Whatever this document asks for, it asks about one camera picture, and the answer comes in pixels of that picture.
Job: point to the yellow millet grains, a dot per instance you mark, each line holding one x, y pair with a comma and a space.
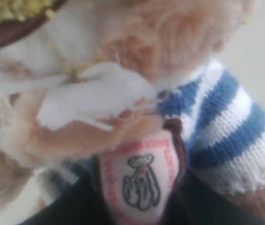
22, 10

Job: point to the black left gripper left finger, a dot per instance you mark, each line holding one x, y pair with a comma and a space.
72, 195

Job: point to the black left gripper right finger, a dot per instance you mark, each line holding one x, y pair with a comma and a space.
193, 203

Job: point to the dark red wooden spoon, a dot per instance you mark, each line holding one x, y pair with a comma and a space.
13, 31

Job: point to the brown plush teddy bear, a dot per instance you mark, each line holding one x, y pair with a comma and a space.
133, 85

